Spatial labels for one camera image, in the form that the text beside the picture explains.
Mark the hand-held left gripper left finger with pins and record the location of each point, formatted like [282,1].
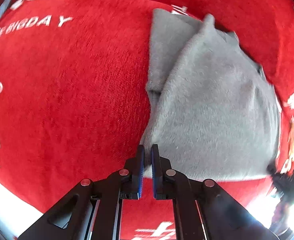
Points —
[140,172]

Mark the red printed sofa cover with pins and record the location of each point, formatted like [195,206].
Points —
[61,92]

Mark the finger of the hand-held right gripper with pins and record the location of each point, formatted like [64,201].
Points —
[273,171]

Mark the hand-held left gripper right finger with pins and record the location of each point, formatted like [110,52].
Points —
[155,172]

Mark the grey knit sweater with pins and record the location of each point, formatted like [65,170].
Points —
[212,105]

